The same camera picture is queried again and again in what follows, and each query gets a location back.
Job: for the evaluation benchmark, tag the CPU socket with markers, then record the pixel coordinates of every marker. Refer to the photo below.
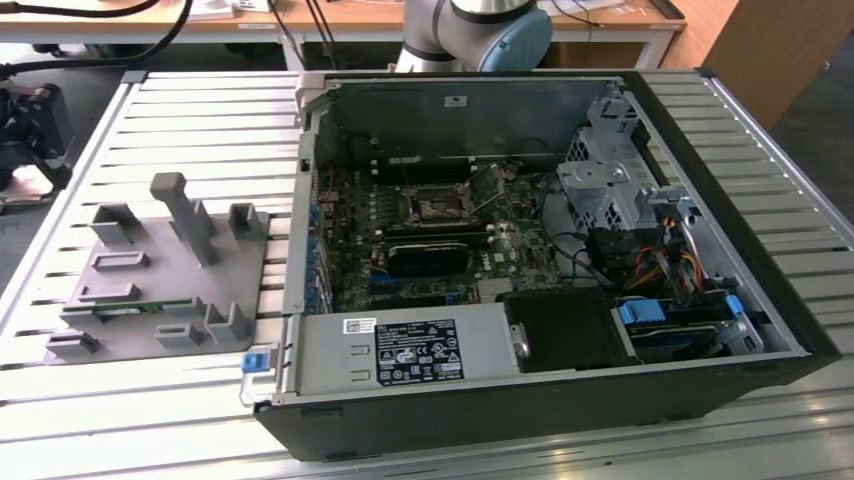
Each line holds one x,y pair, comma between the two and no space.
441,206

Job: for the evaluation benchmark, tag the black RAM slot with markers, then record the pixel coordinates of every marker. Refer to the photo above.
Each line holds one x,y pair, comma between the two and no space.
434,233

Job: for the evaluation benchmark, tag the grey plastic parts rack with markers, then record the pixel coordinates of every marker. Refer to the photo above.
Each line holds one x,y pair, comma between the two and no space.
167,280

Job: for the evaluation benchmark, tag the green RAM stick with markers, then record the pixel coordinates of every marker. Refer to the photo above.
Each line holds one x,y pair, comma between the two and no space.
143,305

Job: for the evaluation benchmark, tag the wooden desk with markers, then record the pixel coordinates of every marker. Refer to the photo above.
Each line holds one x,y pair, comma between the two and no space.
374,22

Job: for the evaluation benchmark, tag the blue case latch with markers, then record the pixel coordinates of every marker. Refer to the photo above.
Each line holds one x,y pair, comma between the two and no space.
257,363

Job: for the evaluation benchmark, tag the grey power supply with label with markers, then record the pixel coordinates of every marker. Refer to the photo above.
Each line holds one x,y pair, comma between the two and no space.
321,350

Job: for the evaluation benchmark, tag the small silver heatsink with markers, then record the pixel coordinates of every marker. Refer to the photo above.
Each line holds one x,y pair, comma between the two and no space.
496,291

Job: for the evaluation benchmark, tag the green motherboard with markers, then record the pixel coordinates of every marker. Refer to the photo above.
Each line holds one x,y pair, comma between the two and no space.
521,255

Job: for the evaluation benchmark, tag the silver metal drive cage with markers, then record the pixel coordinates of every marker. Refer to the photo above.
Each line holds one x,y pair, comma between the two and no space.
594,190

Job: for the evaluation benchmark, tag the black open PC case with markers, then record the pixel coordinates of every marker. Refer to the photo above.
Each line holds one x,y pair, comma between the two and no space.
508,420

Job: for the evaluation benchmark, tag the hard disk in blue carrier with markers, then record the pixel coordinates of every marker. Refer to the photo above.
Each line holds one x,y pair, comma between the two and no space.
641,310

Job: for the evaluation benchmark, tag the small blue plastic clip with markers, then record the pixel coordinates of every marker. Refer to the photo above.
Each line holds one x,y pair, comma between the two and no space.
733,305

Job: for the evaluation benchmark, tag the brown wooden cabinet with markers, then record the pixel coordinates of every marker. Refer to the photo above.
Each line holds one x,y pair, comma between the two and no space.
788,45

